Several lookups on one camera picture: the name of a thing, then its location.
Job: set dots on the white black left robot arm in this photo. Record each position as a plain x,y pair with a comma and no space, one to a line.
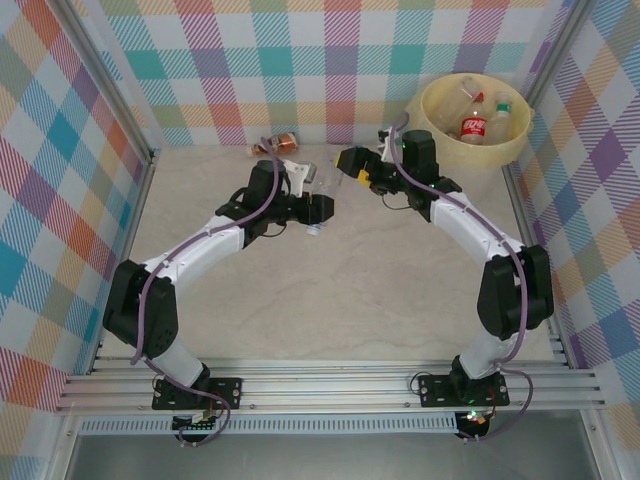
200,250

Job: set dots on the blue label bottle white cap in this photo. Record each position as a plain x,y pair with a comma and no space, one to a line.
327,177

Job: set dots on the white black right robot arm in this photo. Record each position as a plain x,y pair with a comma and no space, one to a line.
470,232

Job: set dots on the beige round waste bin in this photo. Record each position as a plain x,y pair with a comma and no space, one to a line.
470,159

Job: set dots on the aluminium frame post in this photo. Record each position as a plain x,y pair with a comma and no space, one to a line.
107,85
555,45

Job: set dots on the copper label plastic bottle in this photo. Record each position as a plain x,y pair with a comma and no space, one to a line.
285,142

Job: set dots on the grey metal base plate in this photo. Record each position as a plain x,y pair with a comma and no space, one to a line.
325,457

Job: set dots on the red label bottle red cap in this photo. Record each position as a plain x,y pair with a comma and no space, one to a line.
474,127

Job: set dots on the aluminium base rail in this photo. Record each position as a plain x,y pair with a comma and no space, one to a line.
325,387

